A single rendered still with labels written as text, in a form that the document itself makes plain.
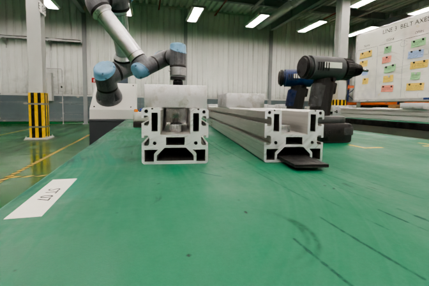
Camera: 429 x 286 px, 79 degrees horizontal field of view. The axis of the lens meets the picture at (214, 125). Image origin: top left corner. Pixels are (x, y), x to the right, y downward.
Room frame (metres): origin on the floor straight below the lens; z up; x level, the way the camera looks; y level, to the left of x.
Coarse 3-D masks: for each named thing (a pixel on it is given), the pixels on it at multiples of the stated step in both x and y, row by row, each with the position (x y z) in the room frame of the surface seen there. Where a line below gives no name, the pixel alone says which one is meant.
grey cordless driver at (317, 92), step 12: (300, 60) 0.67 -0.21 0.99; (312, 60) 0.65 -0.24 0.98; (324, 60) 0.65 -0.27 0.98; (336, 60) 0.66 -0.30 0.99; (348, 60) 0.68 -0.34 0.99; (300, 72) 0.67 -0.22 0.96; (312, 72) 0.65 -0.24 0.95; (324, 72) 0.65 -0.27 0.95; (336, 72) 0.66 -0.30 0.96; (348, 72) 0.67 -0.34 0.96; (360, 72) 0.69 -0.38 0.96; (312, 84) 0.67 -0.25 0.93; (324, 84) 0.66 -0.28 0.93; (336, 84) 0.68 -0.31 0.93; (312, 96) 0.67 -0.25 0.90; (324, 96) 0.66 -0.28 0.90; (312, 108) 0.67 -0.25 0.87; (324, 108) 0.66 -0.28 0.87; (324, 120) 0.65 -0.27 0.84; (336, 120) 0.66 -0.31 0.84; (324, 132) 0.64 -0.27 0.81; (336, 132) 0.65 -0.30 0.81; (348, 132) 0.66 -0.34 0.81
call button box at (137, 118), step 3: (138, 111) 1.07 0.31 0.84; (141, 111) 1.03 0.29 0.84; (135, 114) 1.01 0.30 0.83; (138, 114) 1.01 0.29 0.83; (141, 114) 1.01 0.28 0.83; (135, 117) 1.01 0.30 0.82; (138, 117) 1.01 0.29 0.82; (141, 117) 1.01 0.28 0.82; (144, 117) 1.01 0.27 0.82; (147, 117) 1.01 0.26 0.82; (135, 120) 1.01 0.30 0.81; (138, 120) 1.01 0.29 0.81; (141, 120) 1.01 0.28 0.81; (144, 120) 1.01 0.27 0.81; (135, 123) 1.01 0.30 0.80; (138, 123) 1.01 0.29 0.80; (141, 123) 1.01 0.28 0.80; (135, 126) 1.01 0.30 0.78; (138, 126) 1.01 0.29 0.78; (141, 126) 1.01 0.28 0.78
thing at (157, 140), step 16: (144, 112) 0.39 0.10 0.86; (160, 112) 0.40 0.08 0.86; (192, 112) 0.40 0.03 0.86; (208, 112) 0.40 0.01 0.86; (144, 128) 0.39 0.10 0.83; (160, 128) 0.40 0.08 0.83; (176, 128) 0.43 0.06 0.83; (192, 128) 0.40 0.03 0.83; (144, 144) 0.40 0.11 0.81; (160, 144) 0.39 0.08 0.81; (176, 144) 0.40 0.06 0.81; (192, 144) 0.40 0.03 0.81; (144, 160) 0.39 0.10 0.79; (160, 160) 0.39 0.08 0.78; (176, 160) 0.40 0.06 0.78; (192, 160) 0.40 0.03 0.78
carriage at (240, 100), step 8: (224, 96) 0.76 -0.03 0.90; (232, 96) 0.73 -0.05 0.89; (240, 96) 0.74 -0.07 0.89; (248, 96) 0.74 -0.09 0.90; (256, 96) 0.74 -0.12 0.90; (224, 104) 0.76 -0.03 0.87; (232, 104) 0.73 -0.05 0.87; (240, 104) 0.74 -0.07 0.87; (248, 104) 0.74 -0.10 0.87; (256, 104) 0.74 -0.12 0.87
